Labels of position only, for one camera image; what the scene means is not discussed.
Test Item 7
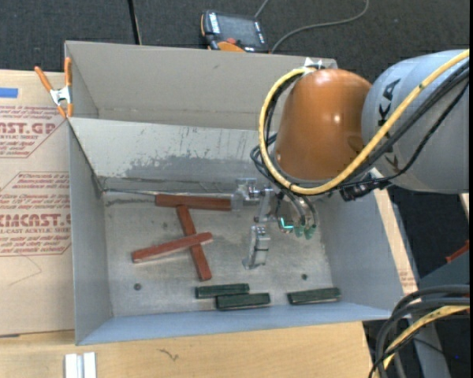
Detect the brown cardboard board red print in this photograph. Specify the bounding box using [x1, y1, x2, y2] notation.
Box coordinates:
[0, 68, 421, 340]

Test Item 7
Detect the red-brown flat block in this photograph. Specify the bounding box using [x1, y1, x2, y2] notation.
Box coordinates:
[175, 204, 214, 283]
[154, 193, 234, 213]
[130, 231, 214, 265]

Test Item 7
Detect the grey metal bin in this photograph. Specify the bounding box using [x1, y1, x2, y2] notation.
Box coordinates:
[64, 40, 405, 347]

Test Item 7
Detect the black cylinder on white bracket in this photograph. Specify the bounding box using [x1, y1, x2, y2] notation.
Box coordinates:
[340, 171, 393, 203]

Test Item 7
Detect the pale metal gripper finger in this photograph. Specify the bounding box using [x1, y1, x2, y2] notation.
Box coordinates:
[231, 177, 263, 213]
[241, 224, 271, 271]

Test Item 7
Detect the dark green flat block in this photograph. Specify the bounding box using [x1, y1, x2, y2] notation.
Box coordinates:
[194, 282, 251, 300]
[214, 291, 272, 312]
[286, 287, 342, 306]

